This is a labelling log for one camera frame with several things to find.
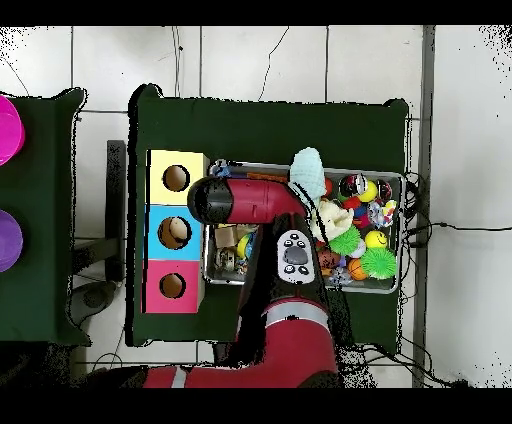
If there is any pink plastic bowl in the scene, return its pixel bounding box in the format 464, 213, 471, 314
0, 94, 26, 167

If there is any shallow wire mesh bin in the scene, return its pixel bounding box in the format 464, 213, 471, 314
201, 160, 405, 295

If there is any dark green tablecloth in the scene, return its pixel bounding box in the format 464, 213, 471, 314
0, 87, 93, 347
125, 83, 411, 348

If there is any wooden box with three holes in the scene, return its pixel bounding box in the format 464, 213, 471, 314
141, 149, 211, 315

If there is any purple plastic bowl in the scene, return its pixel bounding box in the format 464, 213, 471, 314
0, 208, 24, 274

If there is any plain wooden block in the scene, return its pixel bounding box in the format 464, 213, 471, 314
214, 225, 239, 249

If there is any green spiky rubber ball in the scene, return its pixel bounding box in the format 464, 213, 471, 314
360, 247, 398, 281
328, 225, 363, 257

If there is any mint green waffle cloth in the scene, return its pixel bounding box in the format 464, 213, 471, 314
288, 146, 327, 201

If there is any long black cable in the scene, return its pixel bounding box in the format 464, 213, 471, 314
405, 221, 512, 241

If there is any crushed silver can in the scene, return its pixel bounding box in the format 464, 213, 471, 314
215, 247, 237, 269

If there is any crushed bottle with blue label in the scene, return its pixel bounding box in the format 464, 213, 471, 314
209, 159, 233, 179

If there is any cream waffle cloth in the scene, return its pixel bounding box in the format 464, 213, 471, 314
309, 198, 356, 243

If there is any yellow smiley ball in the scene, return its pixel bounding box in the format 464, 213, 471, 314
364, 230, 390, 250

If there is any tan round object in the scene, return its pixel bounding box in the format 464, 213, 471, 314
167, 218, 189, 241

